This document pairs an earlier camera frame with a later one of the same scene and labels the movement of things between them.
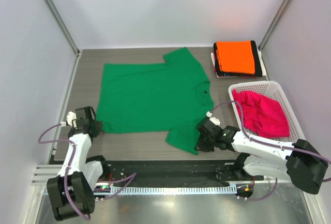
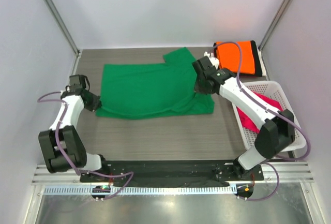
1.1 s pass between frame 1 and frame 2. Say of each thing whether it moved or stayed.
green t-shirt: moved
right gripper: moved
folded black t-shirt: stayed
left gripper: moved
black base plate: stayed
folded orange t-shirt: stayed
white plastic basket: stayed
